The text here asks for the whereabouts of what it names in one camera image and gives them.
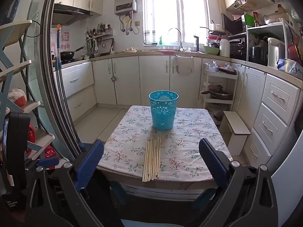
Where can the folding shelf unit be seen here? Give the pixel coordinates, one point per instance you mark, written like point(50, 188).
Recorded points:
point(14, 31)

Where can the black countertop oven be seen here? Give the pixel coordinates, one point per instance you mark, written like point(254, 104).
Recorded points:
point(238, 49)

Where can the white tiered storage cart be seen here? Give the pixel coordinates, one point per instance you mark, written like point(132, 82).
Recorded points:
point(220, 75)

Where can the red paper wall decals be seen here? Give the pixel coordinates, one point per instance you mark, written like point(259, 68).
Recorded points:
point(64, 37)

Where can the set of wooden chopsticks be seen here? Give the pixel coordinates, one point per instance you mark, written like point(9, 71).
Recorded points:
point(151, 160)

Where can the red frying pan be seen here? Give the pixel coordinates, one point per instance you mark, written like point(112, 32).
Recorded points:
point(294, 52)

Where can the wall outlet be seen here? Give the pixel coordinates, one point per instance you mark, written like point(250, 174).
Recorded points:
point(137, 24)

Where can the floral tablecloth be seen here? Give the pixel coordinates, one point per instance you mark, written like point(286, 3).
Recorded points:
point(189, 146)

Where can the red food packet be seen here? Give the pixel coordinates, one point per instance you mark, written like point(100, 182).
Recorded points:
point(227, 69)

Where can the black water tap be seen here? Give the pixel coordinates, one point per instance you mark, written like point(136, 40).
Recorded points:
point(196, 45)

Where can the white electric kettle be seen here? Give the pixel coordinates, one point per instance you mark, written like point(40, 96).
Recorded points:
point(274, 52)

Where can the blue perforated plastic bin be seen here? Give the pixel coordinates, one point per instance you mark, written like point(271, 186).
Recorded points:
point(163, 113)

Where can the clear plastic bag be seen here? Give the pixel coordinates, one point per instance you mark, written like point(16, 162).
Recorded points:
point(211, 66)

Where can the white saucepan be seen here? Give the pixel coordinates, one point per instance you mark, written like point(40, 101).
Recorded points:
point(216, 27)

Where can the wall rack with kitchen utensils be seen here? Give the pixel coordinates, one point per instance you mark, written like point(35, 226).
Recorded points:
point(95, 37)

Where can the white countertop rack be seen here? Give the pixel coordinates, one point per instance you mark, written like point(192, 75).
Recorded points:
point(267, 29)

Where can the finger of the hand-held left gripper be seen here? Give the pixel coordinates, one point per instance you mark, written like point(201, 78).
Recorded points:
point(48, 162)

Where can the red round ornament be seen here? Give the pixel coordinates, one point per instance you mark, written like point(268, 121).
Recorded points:
point(30, 137)
point(49, 153)

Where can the clear plastic container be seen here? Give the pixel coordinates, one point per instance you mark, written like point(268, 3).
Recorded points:
point(149, 38)

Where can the green box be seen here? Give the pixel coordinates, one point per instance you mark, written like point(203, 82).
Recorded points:
point(250, 19)

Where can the stack of colored bowls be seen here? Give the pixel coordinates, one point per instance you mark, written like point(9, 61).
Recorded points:
point(214, 39)

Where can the white thermos jug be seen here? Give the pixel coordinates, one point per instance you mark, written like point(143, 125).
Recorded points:
point(224, 48)

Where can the sliding glass door frame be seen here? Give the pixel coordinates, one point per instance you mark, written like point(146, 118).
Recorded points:
point(47, 75)

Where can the chrome gooseneck faucet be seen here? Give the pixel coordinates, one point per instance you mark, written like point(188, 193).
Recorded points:
point(181, 42)

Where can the range hood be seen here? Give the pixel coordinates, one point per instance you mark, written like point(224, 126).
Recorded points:
point(68, 15)

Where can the steel pot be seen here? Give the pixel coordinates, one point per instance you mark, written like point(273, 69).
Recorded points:
point(256, 53)

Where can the green bowl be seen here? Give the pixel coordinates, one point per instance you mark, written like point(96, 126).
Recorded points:
point(211, 50)

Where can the white step stool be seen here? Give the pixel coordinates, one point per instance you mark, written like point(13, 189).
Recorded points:
point(236, 125)

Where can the kitchen window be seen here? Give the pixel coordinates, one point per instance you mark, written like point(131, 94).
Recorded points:
point(189, 11)

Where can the hanging white plastic bag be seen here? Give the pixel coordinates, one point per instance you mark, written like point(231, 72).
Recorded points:
point(183, 66)

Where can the white base kitchen cabinets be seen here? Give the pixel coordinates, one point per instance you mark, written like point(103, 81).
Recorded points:
point(153, 80)

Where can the green dish soap bottle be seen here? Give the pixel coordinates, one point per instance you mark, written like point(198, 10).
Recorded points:
point(161, 41)

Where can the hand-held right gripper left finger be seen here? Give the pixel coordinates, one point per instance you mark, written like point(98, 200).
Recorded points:
point(90, 163)

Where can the black microwave oven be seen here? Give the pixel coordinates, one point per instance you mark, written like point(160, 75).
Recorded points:
point(233, 23)

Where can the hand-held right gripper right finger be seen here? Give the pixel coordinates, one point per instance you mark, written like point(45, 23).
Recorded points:
point(213, 162)

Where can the red and white stuffed toy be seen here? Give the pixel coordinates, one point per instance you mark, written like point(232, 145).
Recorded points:
point(17, 99)

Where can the blue snack bag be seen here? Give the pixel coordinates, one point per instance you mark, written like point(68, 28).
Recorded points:
point(287, 66)

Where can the plate of food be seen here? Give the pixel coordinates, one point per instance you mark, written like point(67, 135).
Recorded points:
point(130, 50)

